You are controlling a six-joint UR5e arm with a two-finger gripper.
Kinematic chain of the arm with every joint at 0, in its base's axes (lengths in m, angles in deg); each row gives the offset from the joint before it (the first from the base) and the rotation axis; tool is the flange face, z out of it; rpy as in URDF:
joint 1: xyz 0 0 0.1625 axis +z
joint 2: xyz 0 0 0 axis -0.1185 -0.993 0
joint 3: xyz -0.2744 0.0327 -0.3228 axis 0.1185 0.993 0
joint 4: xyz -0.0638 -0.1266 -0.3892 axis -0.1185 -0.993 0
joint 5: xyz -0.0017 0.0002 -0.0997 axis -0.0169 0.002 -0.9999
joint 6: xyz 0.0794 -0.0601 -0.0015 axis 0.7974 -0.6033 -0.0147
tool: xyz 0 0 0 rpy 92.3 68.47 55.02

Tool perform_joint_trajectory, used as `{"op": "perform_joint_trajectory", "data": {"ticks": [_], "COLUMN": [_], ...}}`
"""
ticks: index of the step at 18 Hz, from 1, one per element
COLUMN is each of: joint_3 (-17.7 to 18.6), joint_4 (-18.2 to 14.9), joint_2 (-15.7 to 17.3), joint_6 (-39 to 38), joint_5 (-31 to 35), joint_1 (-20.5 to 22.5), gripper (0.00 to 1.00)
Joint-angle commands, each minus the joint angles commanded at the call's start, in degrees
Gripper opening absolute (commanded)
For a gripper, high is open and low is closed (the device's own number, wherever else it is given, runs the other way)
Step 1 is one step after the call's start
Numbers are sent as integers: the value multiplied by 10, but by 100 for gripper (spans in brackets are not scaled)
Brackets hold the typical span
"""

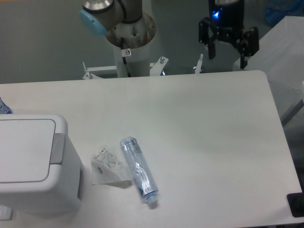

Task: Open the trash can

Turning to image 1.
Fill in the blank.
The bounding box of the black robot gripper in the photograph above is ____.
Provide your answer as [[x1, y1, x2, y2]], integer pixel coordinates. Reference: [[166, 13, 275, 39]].
[[199, 0, 259, 69]]

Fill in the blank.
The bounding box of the white push-lid trash can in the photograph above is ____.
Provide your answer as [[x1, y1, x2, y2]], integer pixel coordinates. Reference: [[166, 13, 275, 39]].
[[0, 114, 84, 214]]

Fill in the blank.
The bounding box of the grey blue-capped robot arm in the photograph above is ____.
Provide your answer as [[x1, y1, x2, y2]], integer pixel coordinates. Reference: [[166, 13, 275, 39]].
[[79, 0, 259, 68]]

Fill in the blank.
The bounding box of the grey covered box right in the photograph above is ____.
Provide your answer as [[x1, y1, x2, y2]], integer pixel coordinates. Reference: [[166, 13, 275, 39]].
[[245, 16, 304, 124]]

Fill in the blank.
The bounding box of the blue plastic bag background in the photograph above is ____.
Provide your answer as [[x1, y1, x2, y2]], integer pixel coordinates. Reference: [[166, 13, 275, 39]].
[[263, 0, 304, 27]]

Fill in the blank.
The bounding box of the crushed clear plastic bottle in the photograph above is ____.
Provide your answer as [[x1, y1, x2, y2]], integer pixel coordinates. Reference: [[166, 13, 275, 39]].
[[120, 137, 159, 205]]

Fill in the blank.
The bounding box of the black device table corner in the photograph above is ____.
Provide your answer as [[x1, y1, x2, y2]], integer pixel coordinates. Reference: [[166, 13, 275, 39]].
[[287, 192, 304, 218]]

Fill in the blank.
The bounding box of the clear plastic wrapper bag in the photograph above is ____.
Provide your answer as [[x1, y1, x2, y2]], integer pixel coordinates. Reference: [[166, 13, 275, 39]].
[[90, 146, 133, 185]]

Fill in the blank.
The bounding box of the blue patterned object left edge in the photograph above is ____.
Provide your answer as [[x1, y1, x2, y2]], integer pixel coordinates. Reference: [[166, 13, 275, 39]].
[[0, 98, 13, 114]]

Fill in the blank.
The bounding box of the white table clamp bracket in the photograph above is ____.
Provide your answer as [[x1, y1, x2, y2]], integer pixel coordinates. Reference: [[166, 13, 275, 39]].
[[193, 54, 204, 74]]

